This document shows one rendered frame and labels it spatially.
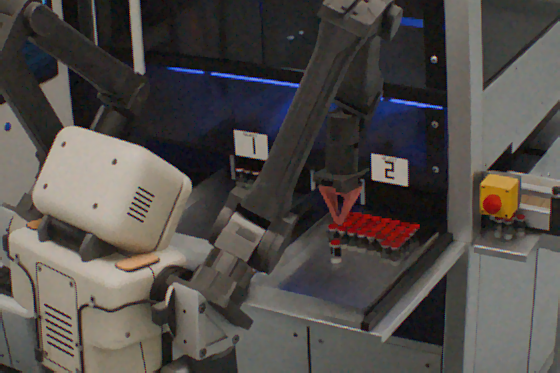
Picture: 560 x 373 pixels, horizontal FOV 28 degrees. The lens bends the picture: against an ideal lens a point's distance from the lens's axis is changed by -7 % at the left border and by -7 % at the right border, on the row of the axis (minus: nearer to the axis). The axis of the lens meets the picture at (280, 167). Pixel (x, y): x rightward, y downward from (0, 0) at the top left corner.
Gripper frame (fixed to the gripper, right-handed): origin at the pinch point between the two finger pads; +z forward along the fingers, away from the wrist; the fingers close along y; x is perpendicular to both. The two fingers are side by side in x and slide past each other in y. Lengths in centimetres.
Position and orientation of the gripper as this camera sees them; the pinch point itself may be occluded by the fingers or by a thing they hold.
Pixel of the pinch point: (339, 219)
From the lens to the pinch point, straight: 213.7
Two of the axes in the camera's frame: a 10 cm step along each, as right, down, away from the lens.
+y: 5.1, -2.3, 8.3
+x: -8.6, -1.6, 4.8
